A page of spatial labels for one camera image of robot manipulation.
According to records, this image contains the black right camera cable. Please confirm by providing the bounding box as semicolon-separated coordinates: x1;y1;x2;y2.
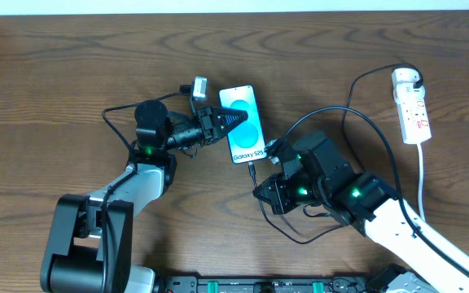
274;106;469;292

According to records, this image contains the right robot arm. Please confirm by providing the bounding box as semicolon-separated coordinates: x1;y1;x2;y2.
253;131;469;292

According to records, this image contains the white power strip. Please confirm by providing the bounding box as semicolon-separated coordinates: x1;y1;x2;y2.
393;82;432;145

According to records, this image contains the white charger adapter plug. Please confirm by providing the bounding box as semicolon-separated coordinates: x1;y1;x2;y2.
392;68;423;89

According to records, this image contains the blue screen Galaxy smartphone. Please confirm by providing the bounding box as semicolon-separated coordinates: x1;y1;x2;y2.
219;85;266;164

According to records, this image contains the white power strip cord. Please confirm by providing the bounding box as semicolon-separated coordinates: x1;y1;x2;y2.
415;142;427;223

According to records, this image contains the black camera cable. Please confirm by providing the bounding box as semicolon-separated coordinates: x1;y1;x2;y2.
99;84;197;286
274;106;469;292

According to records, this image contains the black left camera cable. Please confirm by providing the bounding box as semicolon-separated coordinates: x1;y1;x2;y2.
99;84;197;286

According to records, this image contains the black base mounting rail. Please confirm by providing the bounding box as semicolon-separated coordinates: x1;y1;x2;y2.
152;275;387;293

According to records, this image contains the black USB charging cable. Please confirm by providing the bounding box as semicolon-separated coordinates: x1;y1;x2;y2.
248;62;425;246

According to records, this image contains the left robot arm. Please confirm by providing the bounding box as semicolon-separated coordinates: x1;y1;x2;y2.
40;99;248;292

